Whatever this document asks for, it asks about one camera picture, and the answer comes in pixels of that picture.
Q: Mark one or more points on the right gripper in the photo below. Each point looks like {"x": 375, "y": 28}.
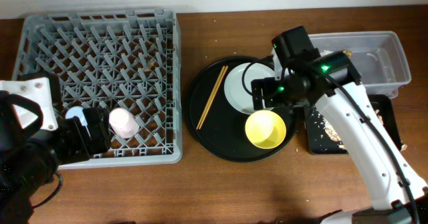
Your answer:
{"x": 271, "y": 97}

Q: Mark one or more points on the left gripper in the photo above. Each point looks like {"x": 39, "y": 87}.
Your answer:
{"x": 82, "y": 147}

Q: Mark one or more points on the blue plastic cup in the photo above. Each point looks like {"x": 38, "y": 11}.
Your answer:
{"x": 76, "y": 111}

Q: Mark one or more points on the yellow bowl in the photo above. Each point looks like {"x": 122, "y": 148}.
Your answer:
{"x": 265, "y": 129}

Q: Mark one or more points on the food scraps and rice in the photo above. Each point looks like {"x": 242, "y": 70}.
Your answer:
{"x": 325, "y": 140}

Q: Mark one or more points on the grey round plate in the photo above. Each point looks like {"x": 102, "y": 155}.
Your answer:
{"x": 233, "y": 88}

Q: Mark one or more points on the brown gold snack wrapper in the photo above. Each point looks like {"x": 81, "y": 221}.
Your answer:
{"x": 348, "y": 53}

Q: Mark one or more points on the pink plastic cup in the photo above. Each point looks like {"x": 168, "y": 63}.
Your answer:
{"x": 123, "y": 123}

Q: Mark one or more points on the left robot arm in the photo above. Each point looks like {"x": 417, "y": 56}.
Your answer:
{"x": 21, "y": 176}

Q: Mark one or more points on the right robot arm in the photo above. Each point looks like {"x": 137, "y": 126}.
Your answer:
{"x": 332, "y": 85}

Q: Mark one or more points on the black rectangular waste tray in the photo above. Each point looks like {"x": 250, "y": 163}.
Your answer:
{"x": 383, "y": 109}

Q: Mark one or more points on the clear plastic waste bin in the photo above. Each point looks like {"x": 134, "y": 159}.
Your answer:
{"x": 378, "y": 56}

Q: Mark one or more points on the grey plastic dishwasher rack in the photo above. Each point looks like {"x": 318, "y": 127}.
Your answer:
{"x": 129, "y": 59}

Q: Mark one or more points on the round black serving tray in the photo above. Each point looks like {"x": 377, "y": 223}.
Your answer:
{"x": 223, "y": 131}

